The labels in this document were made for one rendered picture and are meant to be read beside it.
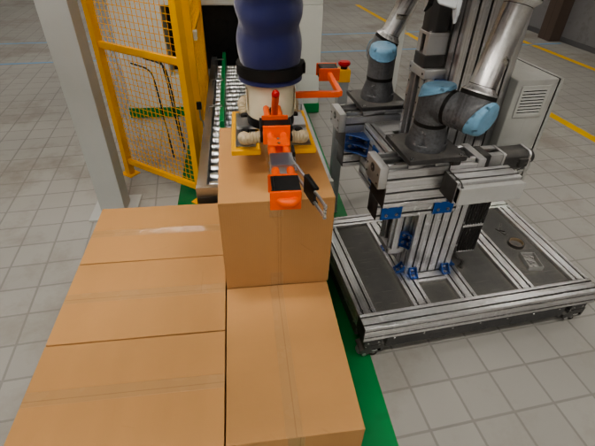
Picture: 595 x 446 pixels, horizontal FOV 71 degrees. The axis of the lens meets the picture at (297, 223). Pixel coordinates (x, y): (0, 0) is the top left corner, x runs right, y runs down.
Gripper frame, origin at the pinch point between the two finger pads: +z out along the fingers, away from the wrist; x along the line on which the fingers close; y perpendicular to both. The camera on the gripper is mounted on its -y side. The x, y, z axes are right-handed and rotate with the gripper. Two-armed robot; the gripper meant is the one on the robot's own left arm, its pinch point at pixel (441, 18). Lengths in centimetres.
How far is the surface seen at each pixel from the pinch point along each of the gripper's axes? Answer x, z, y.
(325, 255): -11, 84, 21
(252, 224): -13, 67, 48
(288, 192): 23, 31, 43
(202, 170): -99, 92, 65
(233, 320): 2, 98, 58
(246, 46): -35, 14, 44
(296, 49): -33.4, 15.1, 28.9
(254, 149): -26, 45, 44
